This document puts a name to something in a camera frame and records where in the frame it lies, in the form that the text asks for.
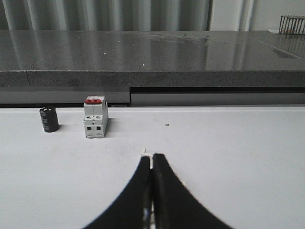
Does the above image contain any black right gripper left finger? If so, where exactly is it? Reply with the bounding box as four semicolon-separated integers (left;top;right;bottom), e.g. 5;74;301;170
85;156;152;229

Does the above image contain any black cylindrical capacitor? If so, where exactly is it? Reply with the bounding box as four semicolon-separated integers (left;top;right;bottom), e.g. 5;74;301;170
40;106;60;133

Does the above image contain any wire rack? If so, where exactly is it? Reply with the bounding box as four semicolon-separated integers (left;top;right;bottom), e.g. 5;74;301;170
278;15;305;35

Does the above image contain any white circuit breaker red switch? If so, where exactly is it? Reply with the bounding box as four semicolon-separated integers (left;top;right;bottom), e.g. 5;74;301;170
83;95;109;138

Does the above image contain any grey curtain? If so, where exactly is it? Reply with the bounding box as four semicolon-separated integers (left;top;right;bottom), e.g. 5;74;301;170
0;0;213;31

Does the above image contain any grey stone counter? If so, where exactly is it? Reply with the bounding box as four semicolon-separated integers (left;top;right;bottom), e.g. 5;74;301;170
0;31;305;108

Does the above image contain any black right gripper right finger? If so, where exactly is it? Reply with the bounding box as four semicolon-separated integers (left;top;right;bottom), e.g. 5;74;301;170
152;154;230;229

